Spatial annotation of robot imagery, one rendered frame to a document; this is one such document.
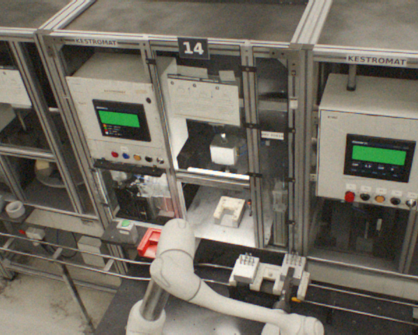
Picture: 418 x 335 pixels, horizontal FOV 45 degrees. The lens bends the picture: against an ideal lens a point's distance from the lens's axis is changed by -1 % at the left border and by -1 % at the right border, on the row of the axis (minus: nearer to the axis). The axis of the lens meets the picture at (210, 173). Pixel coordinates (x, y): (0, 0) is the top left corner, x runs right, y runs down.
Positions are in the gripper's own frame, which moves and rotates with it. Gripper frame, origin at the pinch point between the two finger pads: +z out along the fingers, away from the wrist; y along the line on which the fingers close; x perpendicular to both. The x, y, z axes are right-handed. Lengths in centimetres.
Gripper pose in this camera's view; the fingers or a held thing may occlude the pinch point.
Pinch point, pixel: (290, 276)
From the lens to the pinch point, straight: 241.4
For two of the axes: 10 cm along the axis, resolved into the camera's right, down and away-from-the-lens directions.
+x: -9.4, -1.4, 3.1
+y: -1.1, -7.4, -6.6
